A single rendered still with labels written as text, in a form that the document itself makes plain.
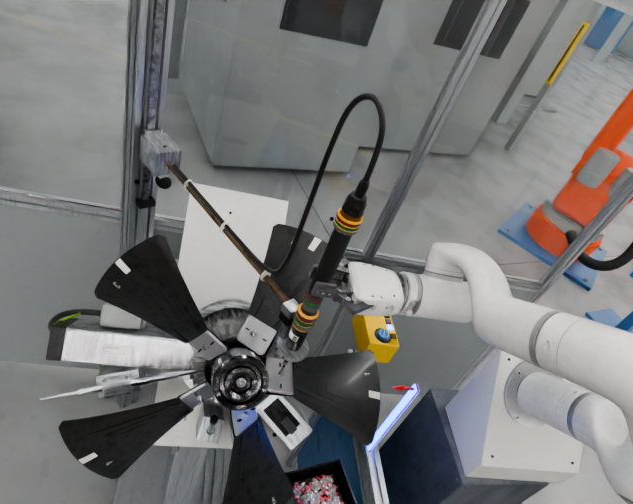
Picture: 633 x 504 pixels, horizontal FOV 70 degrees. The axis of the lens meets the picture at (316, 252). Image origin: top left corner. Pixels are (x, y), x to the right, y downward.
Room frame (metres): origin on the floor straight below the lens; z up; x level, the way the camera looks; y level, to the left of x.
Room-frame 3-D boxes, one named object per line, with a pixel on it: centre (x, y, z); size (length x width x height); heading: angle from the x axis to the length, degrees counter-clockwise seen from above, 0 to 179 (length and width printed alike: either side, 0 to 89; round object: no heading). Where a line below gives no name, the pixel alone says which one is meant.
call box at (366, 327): (1.03, -0.27, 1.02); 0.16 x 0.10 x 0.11; 20
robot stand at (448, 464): (0.90, -0.70, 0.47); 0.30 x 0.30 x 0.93; 21
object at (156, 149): (0.99, 0.48, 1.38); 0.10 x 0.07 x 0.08; 55
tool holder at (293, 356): (0.63, -0.02, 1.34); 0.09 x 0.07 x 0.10; 55
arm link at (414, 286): (0.68, -0.19, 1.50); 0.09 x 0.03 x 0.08; 20
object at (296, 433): (0.67, -0.07, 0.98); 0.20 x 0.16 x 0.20; 20
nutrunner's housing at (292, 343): (0.63, -0.03, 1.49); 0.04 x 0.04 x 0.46
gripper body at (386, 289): (0.66, -0.13, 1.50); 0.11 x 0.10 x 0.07; 110
